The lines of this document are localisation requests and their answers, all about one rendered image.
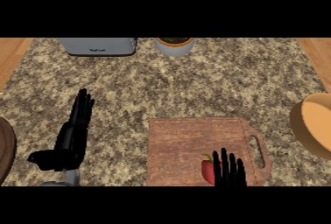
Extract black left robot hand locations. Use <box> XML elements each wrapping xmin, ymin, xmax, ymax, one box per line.
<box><xmin>27</xmin><ymin>87</ymin><xmax>97</xmax><ymax>172</ymax></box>

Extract dark brown round object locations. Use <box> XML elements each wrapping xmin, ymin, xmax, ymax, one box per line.
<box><xmin>0</xmin><ymin>116</ymin><xmax>18</xmax><ymax>186</ymax></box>

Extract red bell pepper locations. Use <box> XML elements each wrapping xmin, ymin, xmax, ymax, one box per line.
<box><xmin>202</xmin><ymin>152</ymin><xmax>218</xmax><ymax>186</ymax></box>

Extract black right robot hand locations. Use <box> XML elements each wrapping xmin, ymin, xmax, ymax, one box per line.
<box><xmin>212</xmin><ymin>147</ymin><xmax>249</xmax><ymax>187</ymax></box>

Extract grey plant pot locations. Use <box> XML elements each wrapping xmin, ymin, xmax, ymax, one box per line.
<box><xmin>154</xmin><ymin>37</ymin><xmax>196</xmax><ymax>58</ymax></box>

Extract grey toaster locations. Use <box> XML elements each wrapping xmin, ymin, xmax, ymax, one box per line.
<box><xmin>57</xmin><ymin>37</ymin><xmax>139</xmax><ymax>58</ymax></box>

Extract tan round pot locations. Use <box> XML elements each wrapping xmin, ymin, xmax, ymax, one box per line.
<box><xmin>289</xmin><ymin>92</ymin><xmax>331</xmax><ymax>161</ymax></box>

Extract brown wooden cutting board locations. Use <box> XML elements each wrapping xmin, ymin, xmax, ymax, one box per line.
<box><xmin>145</xmin><ymin>116</ymin><xmax>274</xmax><ymax>187</ymax></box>

